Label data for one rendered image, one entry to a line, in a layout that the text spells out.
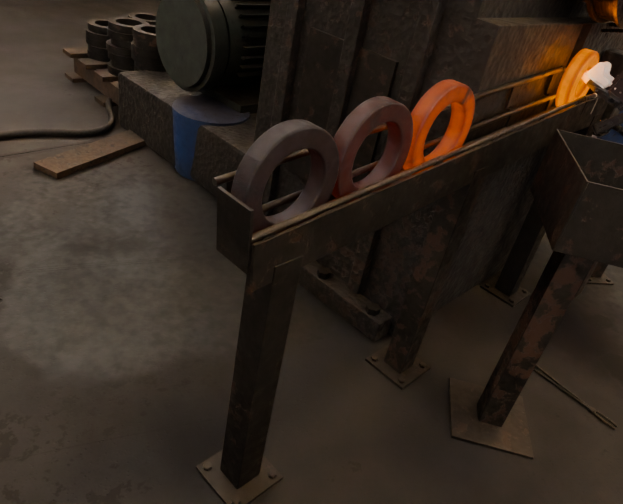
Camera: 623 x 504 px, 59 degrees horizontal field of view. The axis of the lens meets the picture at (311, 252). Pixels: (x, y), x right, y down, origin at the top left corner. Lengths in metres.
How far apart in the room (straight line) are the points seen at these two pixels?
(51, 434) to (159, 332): 0.37
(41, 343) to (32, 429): 0.26
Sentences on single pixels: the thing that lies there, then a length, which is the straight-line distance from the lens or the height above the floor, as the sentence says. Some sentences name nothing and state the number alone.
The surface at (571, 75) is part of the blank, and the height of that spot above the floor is 0.77.
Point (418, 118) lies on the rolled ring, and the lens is 0.99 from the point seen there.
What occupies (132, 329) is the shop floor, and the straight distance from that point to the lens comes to 1.53.
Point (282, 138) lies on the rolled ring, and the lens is 0.74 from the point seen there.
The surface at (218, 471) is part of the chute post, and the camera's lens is 1.24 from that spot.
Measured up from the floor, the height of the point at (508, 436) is 0.01.
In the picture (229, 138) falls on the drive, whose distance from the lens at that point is 2.03.
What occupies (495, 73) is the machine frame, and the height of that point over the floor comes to 0.77.
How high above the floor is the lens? 1.03
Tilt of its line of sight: 33 degrees down
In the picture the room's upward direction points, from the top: 12 degrees clockwise
